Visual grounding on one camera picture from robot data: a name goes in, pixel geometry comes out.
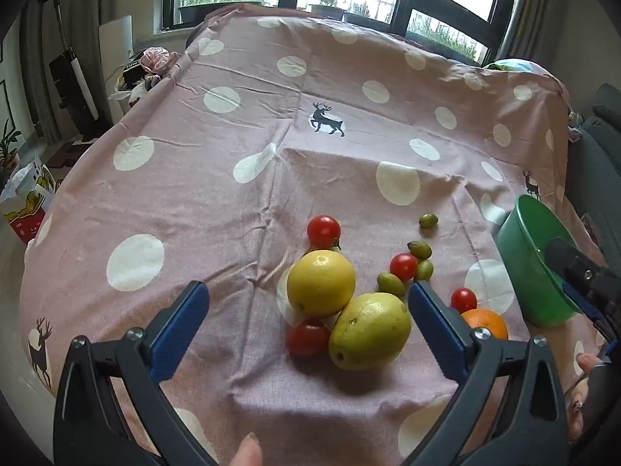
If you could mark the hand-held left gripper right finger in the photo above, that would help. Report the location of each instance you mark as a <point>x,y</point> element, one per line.
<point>436,330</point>

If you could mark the colourful cloth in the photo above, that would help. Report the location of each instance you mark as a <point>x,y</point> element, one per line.
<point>575,125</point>

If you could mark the green potted plant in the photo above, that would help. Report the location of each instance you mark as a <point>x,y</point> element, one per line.
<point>7,155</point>

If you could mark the potted plant on windowsill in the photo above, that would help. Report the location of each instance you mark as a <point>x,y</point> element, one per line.
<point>328,9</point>

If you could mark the yellow-green lemon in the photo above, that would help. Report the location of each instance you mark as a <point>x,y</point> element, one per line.
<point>371,332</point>

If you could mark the small black box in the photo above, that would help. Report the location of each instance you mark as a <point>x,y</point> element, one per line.
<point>132,72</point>

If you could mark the green olive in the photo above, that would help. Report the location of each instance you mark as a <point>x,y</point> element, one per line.
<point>419,249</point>
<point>429,221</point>
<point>391,284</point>
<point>424,270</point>

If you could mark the long planter on windowsill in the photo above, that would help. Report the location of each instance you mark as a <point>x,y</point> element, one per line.
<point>199,12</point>

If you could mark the red cherry tomato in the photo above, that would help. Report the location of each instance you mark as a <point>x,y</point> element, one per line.
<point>308,338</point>
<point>323,231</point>
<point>464,299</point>
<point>403,267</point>

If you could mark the pink polka dot cloth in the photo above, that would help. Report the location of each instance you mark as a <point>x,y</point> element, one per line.
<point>218,179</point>

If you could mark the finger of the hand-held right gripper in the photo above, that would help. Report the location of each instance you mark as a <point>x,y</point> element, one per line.
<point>584,303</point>
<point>577,267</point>

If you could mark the yellow lemon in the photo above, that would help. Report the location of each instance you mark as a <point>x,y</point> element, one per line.
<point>320,284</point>

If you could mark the green plastic bowl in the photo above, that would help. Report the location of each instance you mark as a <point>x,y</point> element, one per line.
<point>533,272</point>

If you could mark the person's left hand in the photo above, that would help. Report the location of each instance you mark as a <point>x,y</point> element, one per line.
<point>248,452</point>

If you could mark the dark grey sofa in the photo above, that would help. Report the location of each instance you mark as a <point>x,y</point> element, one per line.
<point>601,165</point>

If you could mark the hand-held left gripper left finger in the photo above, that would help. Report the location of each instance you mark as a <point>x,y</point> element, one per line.
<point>180,330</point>

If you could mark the pale blue cloth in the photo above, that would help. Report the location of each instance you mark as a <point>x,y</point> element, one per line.
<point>512,65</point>

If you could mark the printed paper bag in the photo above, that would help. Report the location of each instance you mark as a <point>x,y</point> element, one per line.
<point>24,213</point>

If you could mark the orange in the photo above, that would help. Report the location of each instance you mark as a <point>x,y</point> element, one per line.
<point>487,323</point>

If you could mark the person's right hand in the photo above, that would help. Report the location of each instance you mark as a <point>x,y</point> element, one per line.
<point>576,407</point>

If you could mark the grey curtain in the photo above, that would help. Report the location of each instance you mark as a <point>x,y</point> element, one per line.
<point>87,9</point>
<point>521,9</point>

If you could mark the dark red mat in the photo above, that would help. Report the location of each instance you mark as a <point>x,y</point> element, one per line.
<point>73,149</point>

